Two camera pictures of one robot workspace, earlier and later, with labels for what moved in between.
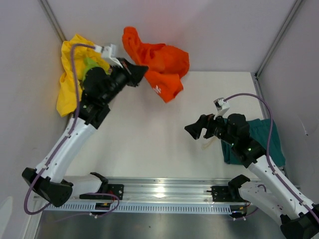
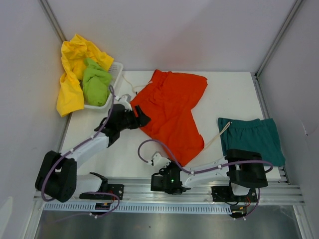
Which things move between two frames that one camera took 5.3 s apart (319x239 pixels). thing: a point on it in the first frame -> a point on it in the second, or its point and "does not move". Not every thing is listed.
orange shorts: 166,65 -> 167,99
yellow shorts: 66,102 does not move
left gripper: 135,74 -> 141,121
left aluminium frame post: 51,15 does not move
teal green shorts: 259,131 does not move
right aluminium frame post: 292,11 does not move
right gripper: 204,122 -> 164,171
